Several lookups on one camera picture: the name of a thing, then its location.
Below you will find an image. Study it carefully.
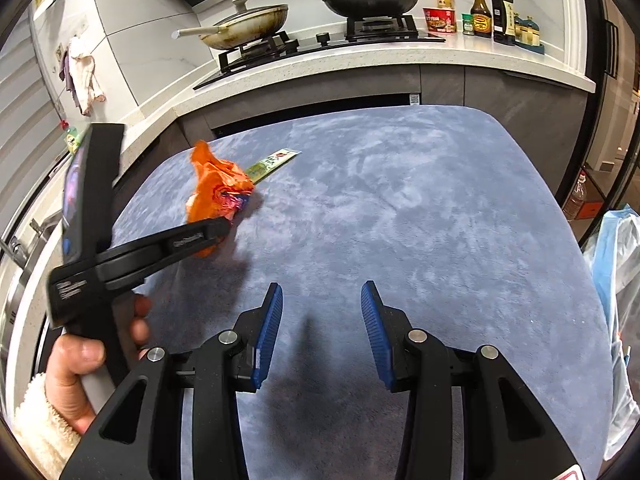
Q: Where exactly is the orange wrapper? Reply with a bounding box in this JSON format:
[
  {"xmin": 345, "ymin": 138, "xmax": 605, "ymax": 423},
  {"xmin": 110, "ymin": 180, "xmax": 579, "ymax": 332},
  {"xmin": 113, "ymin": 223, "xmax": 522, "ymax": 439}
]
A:
[{"xmin": 184, "ymin": 138, "xmax": 256, "ymax": 259}]

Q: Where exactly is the small green sachet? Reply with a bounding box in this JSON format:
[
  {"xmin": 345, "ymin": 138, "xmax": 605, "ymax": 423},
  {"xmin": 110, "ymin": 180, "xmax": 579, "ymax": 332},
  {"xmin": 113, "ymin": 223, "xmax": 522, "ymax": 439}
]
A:
[{"xmin": 245, "ymin": 148, "xmax": 299, "ymax": 184}]

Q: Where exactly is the white knit sleeve forearm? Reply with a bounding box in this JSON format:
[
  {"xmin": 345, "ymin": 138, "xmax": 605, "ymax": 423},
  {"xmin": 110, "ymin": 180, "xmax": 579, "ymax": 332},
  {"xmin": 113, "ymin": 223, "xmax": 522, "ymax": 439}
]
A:
[{"xmin": 12, "ymin": 373, "xmax": 81, "ymax": 480}]

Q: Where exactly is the trash bin with plastic liner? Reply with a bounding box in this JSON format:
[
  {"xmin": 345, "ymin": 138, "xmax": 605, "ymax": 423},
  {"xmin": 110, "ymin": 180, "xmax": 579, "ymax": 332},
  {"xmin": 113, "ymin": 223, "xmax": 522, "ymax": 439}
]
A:
[{"xmin": 582, "ymin": 206, "xmax": 639, "ymax": 460}]

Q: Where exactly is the person's left hand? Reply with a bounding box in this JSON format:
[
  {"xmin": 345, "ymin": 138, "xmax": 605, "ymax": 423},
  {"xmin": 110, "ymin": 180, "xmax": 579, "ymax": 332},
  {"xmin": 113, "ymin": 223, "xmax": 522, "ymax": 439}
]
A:
[{"xmin": 43, "ymin": 292, "xmax": 153, "ymax": 436}]

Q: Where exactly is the green dish soap bottle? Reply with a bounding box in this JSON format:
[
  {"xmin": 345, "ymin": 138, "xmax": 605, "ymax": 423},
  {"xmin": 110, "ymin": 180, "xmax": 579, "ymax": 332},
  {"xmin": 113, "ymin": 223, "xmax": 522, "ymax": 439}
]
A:
[{"xmin": 60, "ymin": 119, "xmax": 86, "ymax": 155}]

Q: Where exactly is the hanging pink dish towel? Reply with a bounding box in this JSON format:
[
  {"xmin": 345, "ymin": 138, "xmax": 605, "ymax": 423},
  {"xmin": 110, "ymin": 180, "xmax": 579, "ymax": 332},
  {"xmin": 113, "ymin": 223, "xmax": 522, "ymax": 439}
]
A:
[{"xmin": 58, "ymin": 36, "xmax": 106, "ymax": 117}]

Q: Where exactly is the plastic water bottle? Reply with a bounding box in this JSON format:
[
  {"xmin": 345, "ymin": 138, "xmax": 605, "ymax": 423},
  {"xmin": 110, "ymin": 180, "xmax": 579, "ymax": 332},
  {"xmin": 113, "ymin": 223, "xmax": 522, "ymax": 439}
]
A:
[{"xmin": 563, "ymin": 170, "xmax": 587, "ymax": 221}]

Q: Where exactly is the glass sliding door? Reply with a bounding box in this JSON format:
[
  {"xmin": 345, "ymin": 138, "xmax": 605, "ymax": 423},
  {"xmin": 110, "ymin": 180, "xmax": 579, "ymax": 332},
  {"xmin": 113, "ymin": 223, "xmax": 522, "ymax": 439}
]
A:
[{"xmin": 555, "ymin": 0, "xmax": 639, "ymax": 246}]

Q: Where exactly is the beige wok with lid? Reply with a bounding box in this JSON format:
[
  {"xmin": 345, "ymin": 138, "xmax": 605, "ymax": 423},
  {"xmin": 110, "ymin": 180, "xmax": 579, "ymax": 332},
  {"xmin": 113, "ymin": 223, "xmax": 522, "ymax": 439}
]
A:
[{"xmin": 171, "ymin": 0, "xmax": 288, "ymax": 51}]

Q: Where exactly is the black gas stove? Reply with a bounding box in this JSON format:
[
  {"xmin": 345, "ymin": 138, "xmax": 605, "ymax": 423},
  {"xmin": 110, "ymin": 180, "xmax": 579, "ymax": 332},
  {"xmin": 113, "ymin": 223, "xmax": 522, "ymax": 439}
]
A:
[{"xmin": 194, "ymin": 15, "xmax": 445, "ymax": 90}]

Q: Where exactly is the red instant noodle cup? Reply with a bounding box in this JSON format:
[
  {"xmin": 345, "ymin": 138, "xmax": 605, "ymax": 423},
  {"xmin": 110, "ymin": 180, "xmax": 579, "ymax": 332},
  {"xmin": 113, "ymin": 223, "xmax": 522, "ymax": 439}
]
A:
[{"xmin": 423, "ymin": 8, "xmax": 457, "ymax": 34}]

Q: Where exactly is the teal condiment jar rack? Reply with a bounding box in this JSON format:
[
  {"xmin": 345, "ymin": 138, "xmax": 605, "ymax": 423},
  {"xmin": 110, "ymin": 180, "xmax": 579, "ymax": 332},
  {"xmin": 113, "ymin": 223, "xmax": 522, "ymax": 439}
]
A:
[{"xmin": 514, "ymin": 13, "xmax": 544, "ymax": 54}]

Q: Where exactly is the dark soy sauce bottle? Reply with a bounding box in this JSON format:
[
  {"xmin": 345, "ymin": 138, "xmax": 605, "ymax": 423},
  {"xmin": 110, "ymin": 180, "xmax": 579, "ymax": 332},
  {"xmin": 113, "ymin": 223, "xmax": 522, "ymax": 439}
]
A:
[{"xmin": 491, "ymin": 0, "xmax": 515, "ymax": 46}]

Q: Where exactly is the brown sauce bottle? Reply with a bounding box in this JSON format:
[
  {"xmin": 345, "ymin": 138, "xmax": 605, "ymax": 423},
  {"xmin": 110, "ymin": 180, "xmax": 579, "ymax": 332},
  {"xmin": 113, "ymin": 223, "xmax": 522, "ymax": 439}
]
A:
[{"xmin": 471, "ymin": 0, "xmax": 492, "ymax": 38}]

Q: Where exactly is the small green spice jar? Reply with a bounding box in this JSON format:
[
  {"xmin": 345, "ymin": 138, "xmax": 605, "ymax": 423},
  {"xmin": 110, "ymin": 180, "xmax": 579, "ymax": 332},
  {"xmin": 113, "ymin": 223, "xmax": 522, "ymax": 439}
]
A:
[{"xmin": 462, "ymin": 13, "xmax": 475, "ymax": 36}]

